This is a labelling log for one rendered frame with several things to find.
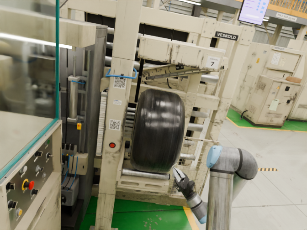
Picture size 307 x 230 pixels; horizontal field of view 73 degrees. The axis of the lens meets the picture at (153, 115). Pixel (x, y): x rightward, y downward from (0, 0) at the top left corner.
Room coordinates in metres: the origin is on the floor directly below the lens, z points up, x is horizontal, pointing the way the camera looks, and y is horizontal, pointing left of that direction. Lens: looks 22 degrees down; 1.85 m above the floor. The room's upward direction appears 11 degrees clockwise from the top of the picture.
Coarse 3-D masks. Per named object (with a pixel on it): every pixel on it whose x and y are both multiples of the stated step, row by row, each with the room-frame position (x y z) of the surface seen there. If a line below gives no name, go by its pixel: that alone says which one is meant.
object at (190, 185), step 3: (192, 180) 1.04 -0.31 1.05; (189, 183) 1.02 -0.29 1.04; (192, 183) 1.02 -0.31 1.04; (189, 186) 1.01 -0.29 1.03; (192, 186) 1.01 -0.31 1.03; (186, 189) 1.04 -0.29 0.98; (189, 189) 1.02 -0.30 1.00; (192, 189) 1.05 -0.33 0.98; (186, 192) 1.05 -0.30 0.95; (189, 192) 1.03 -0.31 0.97
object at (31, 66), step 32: (0, 0) 0.65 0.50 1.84; (32, 0) 0.84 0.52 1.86; (0, 32) 0.64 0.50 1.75; (32, 32) 0.83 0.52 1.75; (0, 64) 0.63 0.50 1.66; (32, 64) 0.82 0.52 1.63; (0, 96) 0.61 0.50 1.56; (32, 96) 0.81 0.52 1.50; (0, 128) 0.59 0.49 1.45; (32, 128) 0.80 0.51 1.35; (0, 160) 0.58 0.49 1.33
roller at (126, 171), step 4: (124, 168) 1.19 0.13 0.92; (128, 168) 1.20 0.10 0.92; (124, 172) 1.17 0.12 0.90; (128, 172) 1.18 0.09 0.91; (132, 172) 1.18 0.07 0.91; (136, 172) 1.19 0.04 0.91; (140, 172) 1.19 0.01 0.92; (144, 172) 1.20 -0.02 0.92; (148, 172) 1.20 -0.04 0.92; (152, 172) 1.21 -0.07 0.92; (156, 172) 1.22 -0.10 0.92; (140, 176) 1.19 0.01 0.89; (144, 176) 1.19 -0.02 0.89; (148, 176) 1.19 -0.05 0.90; (152, 176) 1.19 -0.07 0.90; (156, 176) 1.20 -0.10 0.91; (160, 176) 1.20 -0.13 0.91; (164, 176) 1.21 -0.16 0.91; (168, 176) 1.21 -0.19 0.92
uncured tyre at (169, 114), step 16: (144, 96) 1.28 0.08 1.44; (160, 96) 1.28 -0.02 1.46; (176, 96) 1.33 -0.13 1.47; (144, 112) 1.15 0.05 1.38; (160, 112) 1.16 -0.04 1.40; (176, 112) 1.19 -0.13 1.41; (144, 128) 1.09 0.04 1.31; (160, 128) 1.10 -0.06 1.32; (176, 128) 1.12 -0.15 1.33; (144, 144) 1.06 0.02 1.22; (160, 144) 1.07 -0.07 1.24; (176, 144) 1.09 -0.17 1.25; (144, 160) 1.07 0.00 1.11; (160, 160) 1.07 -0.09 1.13; (176, 160) 1.12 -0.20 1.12
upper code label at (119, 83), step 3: (114, 78) 1.24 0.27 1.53; (117, 78) 1.24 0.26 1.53; (120, 78) 1.24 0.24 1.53; (123, 78) 1.24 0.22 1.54; (126, 78) 1.24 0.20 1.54; (114, 81) 1.24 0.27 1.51; (117, 81) 1.24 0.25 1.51; (120, 81) 1.24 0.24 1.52; (123, 81) 1.24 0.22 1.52; (114, 84) 1.24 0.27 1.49; (117, 84) 1.24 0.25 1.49; (120, 84) 1.24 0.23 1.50; (123, 84) 1.24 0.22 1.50; (114, 87) 1.24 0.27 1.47; (117, 87) 1.24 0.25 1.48; (120, 87) 1.24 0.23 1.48; (123, 87) 1.24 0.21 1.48
